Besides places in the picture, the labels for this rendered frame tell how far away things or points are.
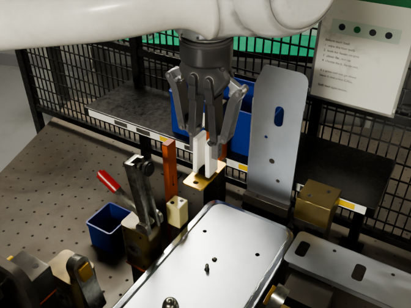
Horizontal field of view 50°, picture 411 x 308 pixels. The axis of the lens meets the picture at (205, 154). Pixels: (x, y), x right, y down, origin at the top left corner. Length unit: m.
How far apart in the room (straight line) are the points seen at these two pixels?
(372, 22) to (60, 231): 1.08
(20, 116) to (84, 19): 3.23
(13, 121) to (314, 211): 2.87
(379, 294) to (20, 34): 0.77
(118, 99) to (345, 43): 0.72
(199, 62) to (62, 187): 1.13
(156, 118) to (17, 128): 2.24
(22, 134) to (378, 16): 2.74
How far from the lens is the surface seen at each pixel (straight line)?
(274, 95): 0.93
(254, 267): 0.93
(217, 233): 0.99
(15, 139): 3.35
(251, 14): 0.38
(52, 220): 1.53
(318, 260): 0.96
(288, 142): 0.97
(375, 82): 1.16
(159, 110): 1.36
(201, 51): 0.59
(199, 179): 0.72
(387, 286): 0.96
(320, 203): 1.00
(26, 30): 0.45
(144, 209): 0.88
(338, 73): 1.17
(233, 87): 0.62
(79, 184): 1.64
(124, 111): 1.37
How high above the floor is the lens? 1.71
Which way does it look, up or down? 36 degrees down
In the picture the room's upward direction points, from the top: straight up
